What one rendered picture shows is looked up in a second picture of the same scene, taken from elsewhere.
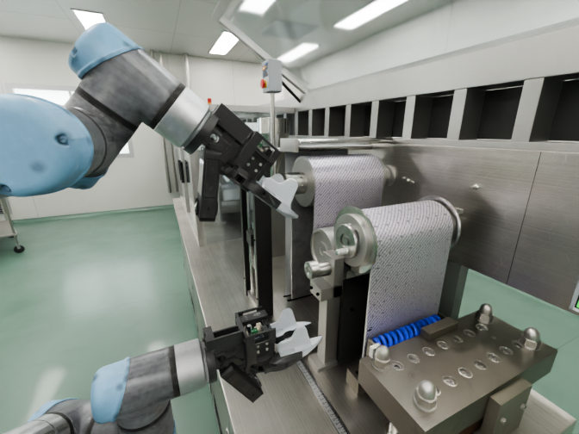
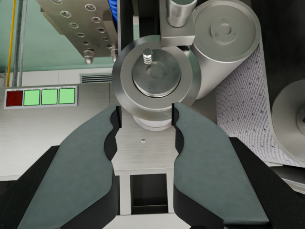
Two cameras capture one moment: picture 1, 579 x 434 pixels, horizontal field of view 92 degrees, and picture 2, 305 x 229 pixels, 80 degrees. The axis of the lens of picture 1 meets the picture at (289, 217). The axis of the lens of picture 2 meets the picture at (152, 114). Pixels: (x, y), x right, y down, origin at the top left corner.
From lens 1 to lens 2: 47 cm
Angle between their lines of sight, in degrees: 64
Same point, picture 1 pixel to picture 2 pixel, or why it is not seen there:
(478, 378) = (60, 17)
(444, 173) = (170, 146)
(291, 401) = not seen: outside the picture
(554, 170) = not seen: hidden behind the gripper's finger
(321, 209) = (256, 87)
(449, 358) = (81, 14)
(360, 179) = (231, 134)
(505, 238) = not seen: hidden behind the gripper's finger
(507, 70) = (142, 222)
